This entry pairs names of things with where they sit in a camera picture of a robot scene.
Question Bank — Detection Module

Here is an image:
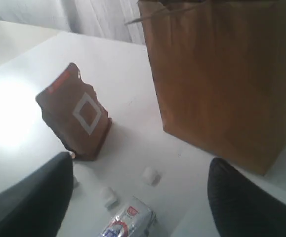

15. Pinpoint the white marshmallow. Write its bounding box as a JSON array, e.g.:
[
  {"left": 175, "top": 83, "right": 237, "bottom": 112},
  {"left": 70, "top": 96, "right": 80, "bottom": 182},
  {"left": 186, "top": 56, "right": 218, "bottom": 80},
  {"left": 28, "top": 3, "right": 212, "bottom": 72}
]
[
  {"left": 100, "top": 187, "right": 119, "bottom": 209},
  {"left": 142, "top": 167, "right": 161, "bottom": 186}
]

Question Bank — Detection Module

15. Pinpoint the white marshmallow middle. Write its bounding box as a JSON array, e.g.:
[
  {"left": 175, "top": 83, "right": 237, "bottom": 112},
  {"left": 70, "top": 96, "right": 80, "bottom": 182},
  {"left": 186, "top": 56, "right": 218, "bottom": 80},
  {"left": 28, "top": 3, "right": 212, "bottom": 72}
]
[{"left": 100, "top": 187, "right": 119, "bottom": 209}]

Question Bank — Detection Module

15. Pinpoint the large brown paper bag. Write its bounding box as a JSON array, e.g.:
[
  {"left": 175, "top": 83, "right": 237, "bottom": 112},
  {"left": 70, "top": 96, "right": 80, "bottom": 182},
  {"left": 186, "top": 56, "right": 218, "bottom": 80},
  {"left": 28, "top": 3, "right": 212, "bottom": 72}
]
[{"left": 136, "top": 0, "right": 286, "bottom": 175}]

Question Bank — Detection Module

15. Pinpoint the blue white milk carton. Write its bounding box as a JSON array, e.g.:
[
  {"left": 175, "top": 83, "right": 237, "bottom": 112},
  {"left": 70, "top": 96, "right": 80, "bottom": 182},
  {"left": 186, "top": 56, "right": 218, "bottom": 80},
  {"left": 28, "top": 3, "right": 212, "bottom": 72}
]
[{"left": 99, "top": 197, "right": 158, "bottom": 237}]

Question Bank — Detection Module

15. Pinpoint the brown kraft pouch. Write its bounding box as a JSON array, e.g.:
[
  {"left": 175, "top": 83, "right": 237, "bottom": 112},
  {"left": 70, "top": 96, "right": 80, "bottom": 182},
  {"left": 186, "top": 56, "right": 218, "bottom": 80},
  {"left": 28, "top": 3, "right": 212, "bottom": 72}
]
[{"left": 36, "top": 63, "right": 112, "bottom": 161}]

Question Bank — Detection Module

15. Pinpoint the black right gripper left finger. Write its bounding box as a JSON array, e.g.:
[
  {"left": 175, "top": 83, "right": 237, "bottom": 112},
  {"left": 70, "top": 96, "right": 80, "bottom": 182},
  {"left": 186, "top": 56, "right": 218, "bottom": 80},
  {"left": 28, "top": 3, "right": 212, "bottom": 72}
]
[{"left": 0, "top": 152, "right": 74, "bottom": 237}]

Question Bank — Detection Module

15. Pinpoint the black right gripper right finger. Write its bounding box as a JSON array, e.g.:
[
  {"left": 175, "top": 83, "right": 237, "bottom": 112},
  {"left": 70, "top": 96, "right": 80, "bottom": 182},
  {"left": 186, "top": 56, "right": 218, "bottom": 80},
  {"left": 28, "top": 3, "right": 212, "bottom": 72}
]
[{"left": 207, "top": 158, "right": 286, "bottom": 237}]

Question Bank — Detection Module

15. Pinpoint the white marshmallow upper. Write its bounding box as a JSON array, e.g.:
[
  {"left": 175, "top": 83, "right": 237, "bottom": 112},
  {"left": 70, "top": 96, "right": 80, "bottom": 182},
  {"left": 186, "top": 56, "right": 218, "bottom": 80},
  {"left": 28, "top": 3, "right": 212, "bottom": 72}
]
[{"left": 142, "top": 167, "right": 161, "bottom": 186}]

